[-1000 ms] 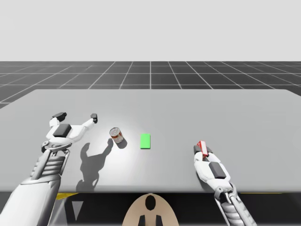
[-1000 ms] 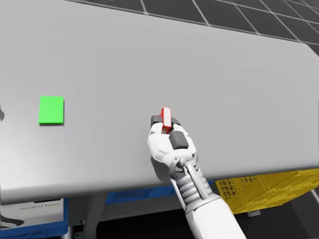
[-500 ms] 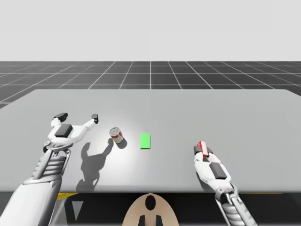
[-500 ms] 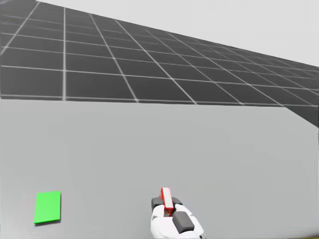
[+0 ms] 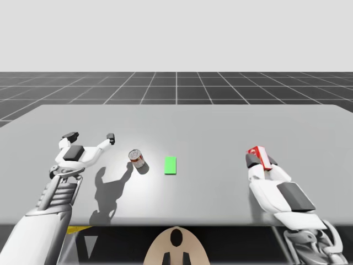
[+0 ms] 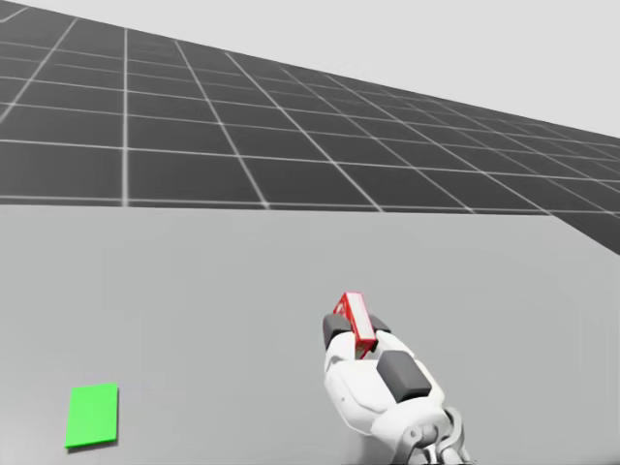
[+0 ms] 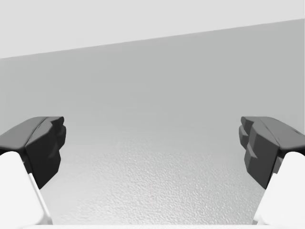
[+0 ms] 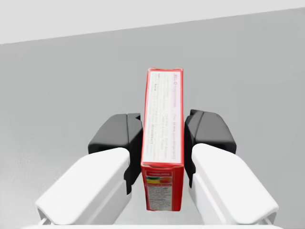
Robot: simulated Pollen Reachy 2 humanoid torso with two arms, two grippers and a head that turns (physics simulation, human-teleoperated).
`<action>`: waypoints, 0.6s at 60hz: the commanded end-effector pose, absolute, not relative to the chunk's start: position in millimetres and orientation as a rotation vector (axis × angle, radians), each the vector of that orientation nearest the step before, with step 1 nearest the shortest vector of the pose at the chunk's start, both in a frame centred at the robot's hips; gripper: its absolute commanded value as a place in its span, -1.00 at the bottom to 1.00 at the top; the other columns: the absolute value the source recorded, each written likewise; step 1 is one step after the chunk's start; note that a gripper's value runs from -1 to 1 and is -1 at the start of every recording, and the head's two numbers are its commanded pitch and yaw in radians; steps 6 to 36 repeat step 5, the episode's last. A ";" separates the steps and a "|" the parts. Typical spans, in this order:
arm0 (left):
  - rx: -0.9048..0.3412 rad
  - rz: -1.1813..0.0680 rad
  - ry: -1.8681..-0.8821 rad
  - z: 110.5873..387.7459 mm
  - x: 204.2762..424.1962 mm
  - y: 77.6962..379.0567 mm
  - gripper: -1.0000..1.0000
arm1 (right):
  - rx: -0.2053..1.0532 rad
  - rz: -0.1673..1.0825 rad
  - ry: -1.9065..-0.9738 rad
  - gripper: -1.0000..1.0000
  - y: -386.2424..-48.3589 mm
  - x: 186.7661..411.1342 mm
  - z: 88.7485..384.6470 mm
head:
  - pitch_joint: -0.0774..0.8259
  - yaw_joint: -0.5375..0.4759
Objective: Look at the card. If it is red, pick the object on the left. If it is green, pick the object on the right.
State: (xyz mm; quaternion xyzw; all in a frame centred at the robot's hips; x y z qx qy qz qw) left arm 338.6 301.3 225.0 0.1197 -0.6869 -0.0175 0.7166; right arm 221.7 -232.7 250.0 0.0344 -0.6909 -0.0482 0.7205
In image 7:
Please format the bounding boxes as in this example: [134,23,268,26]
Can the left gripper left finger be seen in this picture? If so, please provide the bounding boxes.
[0,116,67,226]

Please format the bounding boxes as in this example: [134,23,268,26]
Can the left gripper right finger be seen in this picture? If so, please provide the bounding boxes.
[238,116,305,226]

